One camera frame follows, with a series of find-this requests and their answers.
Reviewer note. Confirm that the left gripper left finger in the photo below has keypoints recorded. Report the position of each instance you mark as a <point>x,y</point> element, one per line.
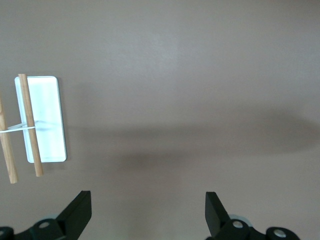
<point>75,215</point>

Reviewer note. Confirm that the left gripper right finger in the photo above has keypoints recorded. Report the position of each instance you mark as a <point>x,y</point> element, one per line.
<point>216,215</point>

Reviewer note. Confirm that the white rack with wooden bars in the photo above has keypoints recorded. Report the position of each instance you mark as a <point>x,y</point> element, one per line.
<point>47,112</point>

